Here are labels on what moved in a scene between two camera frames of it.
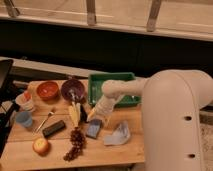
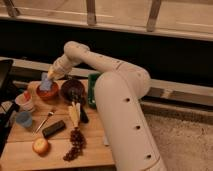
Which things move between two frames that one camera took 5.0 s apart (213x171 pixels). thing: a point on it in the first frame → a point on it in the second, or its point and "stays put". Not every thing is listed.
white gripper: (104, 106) → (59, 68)
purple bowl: (72, 90) stays put
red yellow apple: (40, 145) stays put
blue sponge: (93, 128) → (45, 83)
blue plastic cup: (24, 118) stays put
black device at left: (8, 99) stays put
